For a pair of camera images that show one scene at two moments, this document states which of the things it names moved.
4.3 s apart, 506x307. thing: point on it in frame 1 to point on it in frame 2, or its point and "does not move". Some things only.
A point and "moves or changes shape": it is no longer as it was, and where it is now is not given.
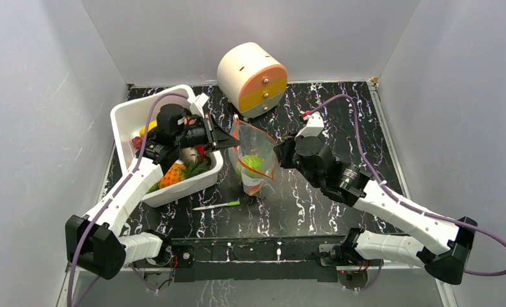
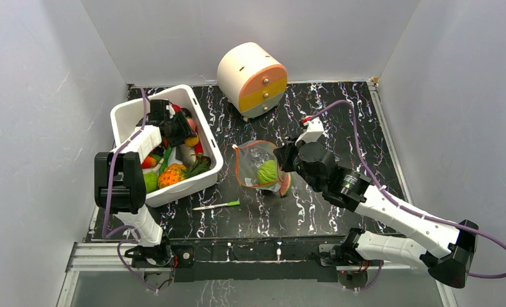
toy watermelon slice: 253,190 to 286,183
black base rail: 302,258 does not move
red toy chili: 201,149 does not move
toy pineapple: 177,173 does not move
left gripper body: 192,136 to 179,130
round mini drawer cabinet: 252,78 does not move
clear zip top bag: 254,157 moves or changes shape
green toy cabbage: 254,162 to 267,172
